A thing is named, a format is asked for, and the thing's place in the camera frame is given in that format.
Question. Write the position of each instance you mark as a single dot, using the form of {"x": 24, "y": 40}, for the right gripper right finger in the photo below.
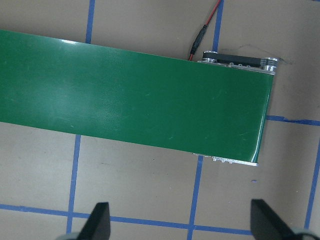
{"x": 265, "y": 224}

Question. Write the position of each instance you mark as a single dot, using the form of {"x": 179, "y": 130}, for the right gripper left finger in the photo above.
{"x": 98, "y": 225}

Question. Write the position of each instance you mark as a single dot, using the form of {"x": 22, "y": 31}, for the green conveyor belt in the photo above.
{"x": 115, "y": 94}

